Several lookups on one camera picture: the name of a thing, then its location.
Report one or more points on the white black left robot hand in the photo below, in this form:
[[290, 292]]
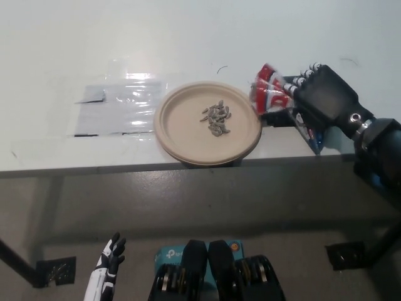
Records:
[[101, 276]]

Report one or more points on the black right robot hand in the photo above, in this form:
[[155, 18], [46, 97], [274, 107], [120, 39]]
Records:
[[329, 97]]

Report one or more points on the red blue sunflower seed bag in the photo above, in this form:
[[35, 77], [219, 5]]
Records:
[[269, 97]]

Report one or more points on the grey sunflower seeds pile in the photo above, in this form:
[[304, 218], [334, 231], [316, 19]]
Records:
[[216, 116]]

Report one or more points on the black tape patch under bag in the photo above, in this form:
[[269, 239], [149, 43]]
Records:
[[275, 119]]

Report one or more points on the beige paper plate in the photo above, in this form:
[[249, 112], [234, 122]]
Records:
[[188, 131]]

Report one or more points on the teal cardboard box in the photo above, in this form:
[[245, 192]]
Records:
[[169, 254]]

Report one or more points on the black slanted table leg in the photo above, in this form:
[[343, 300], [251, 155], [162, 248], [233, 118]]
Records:
[[380, 247], [15, 263]]

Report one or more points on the black and blue bulky object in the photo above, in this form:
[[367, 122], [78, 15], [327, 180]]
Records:
[[365, 182]]

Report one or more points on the clear plastic taped grey sheet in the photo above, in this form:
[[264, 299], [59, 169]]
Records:
[[119, 116]]

